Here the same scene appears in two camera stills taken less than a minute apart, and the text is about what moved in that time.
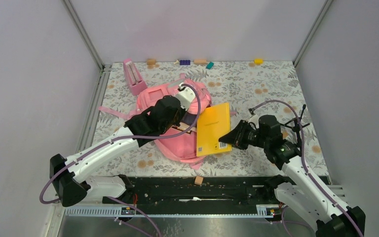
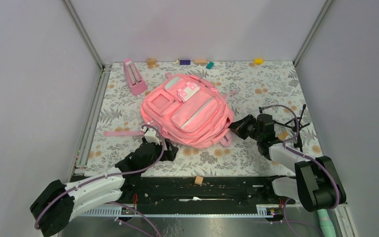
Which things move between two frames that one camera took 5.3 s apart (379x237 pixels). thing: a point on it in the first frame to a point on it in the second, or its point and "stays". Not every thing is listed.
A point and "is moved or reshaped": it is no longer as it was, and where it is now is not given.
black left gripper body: [179, 117] to [156, 156]
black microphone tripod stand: [296, 126] stays
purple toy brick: [185, 62] stays
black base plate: [179, 191] stays
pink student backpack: [168, 112] is moved or reshaped
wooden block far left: [151, 61] stays
